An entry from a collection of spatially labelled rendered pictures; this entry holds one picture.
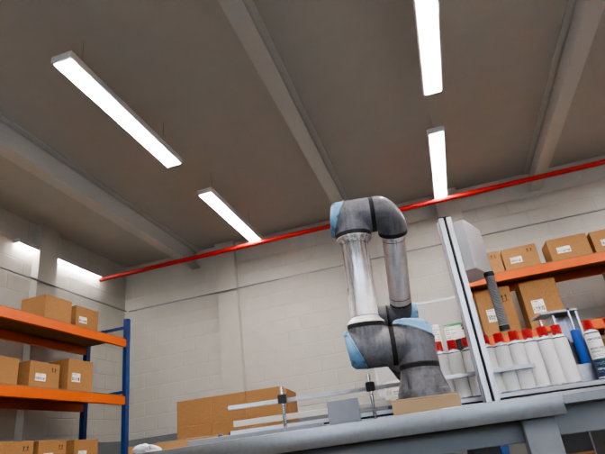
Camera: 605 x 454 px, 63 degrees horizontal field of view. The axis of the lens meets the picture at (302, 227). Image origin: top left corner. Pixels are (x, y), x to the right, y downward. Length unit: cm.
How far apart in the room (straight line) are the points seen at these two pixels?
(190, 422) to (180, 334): 223
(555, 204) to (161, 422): 586
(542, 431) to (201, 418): 452
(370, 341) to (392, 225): 38
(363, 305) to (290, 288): 538
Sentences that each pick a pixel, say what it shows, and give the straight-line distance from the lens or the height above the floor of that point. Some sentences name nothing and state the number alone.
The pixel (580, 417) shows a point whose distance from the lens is 135.
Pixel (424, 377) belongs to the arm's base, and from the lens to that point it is 148.
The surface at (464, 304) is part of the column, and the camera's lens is 179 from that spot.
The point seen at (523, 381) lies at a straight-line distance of 194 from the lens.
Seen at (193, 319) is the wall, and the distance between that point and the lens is 736.
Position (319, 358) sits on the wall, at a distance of 659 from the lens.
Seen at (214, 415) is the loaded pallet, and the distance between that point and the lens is 534.
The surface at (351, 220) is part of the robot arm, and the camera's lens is 158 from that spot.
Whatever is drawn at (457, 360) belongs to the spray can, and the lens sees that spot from 190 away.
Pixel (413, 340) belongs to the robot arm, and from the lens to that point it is 150.
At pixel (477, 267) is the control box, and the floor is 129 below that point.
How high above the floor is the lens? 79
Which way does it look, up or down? 24 degrees up
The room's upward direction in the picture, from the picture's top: 8 degrees counter-clockwise
